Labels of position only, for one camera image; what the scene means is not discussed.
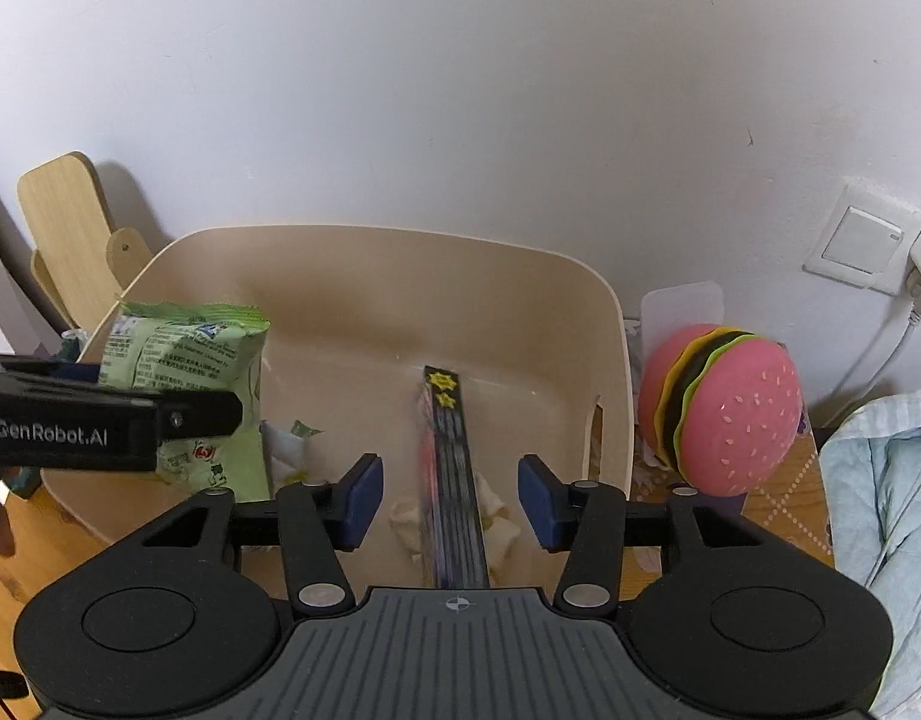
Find pink hamburger toy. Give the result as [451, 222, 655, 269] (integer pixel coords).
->
[638, 324, 806, 497]

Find wooden desk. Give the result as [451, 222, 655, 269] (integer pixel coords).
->
[0, 465, 120, 698]

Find wooden cutting boards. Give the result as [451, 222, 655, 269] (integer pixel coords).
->
[17, 151, 155, 335]

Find green snack packet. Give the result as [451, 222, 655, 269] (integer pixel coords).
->
[98, 301, 272, 503]

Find small white green wrapper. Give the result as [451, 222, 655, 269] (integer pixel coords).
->
[260, 418, 325, 490]

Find black striped box with stars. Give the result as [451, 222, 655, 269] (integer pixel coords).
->
[415, 364, 493, 590]

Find dark teal packet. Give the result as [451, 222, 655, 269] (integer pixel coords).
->
[6, 466, 50, 501]

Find white power cable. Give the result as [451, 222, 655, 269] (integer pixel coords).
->
[809, 307, 919, 421]

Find light blue cloth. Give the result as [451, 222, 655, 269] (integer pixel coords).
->
[818, 386, 921, 717]

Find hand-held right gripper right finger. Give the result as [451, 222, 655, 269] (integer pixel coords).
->
[516, 454, 767, 614]

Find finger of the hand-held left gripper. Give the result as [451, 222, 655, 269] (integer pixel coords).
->
[0, 351, 103, 389]
[151, 388, 246, 442]

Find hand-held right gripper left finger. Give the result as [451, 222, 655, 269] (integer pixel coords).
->
[141, 454, 386, 614]

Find white wall switch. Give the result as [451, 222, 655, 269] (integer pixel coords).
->
[803, 181, 921, 297]

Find orange patterned mat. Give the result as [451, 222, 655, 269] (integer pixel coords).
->
[741, 424, 836, 569]

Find white plastic card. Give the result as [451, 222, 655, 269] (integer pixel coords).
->
[640, 281, 725, 361]

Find beige storage bin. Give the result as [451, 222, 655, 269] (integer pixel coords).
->
[46, 223, 632, 590]

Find crumpled white tissue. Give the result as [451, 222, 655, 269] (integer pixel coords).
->
[387, 496, 433, 565]
[475, 474, 523, 584]

